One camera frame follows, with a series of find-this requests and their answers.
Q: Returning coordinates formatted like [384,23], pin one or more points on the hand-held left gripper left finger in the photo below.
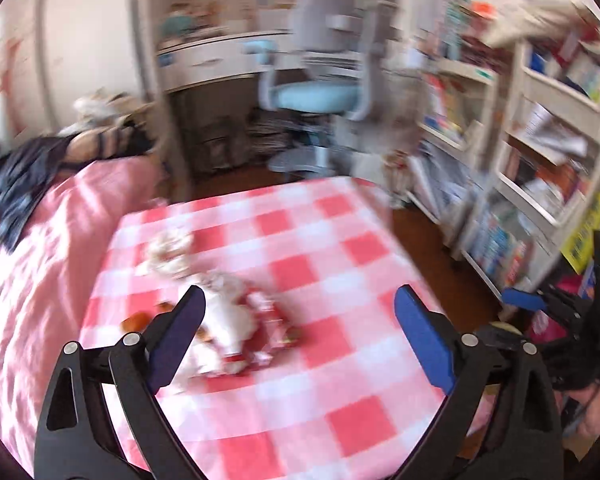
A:
[172,345]

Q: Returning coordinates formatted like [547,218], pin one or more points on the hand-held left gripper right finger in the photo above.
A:
[425,340]

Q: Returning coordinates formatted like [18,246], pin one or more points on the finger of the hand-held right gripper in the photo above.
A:
[522,299]

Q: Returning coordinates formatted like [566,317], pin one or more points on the orange peel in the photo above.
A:
[136,321]

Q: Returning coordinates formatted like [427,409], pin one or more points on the white tissue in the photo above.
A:
[225,315]

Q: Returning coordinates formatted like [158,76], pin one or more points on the white paper wrapper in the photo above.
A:
[167,252]

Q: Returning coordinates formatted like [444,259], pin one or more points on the red candy wrapper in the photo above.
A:
[272,325]

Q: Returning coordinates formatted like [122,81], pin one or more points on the magenta bag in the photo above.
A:
[547,327]

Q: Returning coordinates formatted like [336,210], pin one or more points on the yellow blue book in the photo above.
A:
[582,235]

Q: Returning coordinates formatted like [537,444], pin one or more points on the row of colourful books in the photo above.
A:
[447,105]
[500,245]

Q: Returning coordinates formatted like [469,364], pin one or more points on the pink white checked tablecloth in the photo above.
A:
[330,270]

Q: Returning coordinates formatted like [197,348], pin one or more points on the pink bed blanket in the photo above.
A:
[40,285]

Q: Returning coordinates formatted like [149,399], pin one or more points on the white book rack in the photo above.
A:
[512,60]
[485,110]

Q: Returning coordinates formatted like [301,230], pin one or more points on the beige navy striped cloth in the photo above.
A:
[105,142]

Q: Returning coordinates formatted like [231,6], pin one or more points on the shiny black jacket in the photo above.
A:
[20,180]

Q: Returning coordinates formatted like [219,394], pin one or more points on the beige tote bag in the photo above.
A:
[110,107]

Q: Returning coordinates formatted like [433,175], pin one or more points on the grey office chair blue seat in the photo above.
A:
[320,95]

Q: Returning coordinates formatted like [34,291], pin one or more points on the white desk drawer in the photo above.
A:
[205,65]

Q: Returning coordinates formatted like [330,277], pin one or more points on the white desk with hutch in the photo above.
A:
[220,35]

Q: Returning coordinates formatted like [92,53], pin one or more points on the white wardrobe with tree decal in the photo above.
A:
[80,20]

